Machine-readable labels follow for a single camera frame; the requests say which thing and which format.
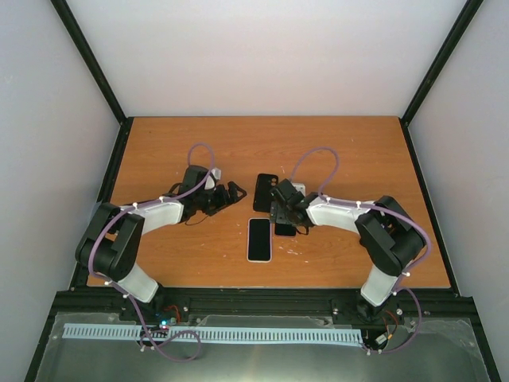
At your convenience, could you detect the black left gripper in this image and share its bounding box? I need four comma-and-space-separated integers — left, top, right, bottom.
195, 181, 246, 216

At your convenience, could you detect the red-edged black phone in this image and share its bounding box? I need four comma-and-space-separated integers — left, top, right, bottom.
274, 223, 297, 237

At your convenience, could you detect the white clear phone case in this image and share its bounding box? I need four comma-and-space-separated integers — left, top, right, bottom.
246, 216, 274, 263

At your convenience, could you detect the black phone case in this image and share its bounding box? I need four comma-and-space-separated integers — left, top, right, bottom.
253, 173, 279, 212

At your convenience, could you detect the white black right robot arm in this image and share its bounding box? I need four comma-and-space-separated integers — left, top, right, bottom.
270, 189, 431, 321

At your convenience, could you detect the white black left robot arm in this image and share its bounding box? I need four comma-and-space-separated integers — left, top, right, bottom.
75, 165, 247, 321

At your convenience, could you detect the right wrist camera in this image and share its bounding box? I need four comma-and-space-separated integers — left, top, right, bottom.
270, 179, 305, 208

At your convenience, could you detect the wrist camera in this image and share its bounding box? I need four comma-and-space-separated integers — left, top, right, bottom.
204, 167, 222, 190
270, 179, 305, 208

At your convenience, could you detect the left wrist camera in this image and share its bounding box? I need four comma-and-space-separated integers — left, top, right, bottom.
204, 167, 222, 190

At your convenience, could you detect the black aluminium frame rail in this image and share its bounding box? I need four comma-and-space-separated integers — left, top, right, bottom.
55, 286, 476, 331

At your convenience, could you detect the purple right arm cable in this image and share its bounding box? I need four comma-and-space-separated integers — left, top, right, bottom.
289, 146, 433, 356

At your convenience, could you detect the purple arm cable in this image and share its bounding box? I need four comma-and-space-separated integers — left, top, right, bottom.
87, 142, 218, 363
289, 146, 433, 356

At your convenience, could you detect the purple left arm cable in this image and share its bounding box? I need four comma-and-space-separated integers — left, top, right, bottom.
87, 142, 218, 363

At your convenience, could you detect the metal base plate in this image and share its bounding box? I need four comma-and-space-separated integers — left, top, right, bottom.
26, 314, 499, 381

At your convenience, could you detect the left black frame post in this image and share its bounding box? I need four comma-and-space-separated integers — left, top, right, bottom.
50, 0, 134, 205

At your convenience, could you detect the black frame post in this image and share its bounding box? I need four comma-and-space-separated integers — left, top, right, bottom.
399, 0, 484, 298
50, 0, 134, 205

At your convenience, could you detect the light blue cable duct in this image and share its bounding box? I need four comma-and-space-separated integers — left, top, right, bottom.
61, 323, 363, 347

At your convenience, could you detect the right black frame post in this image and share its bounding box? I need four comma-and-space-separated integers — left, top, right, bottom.
399, 0, 484, 298

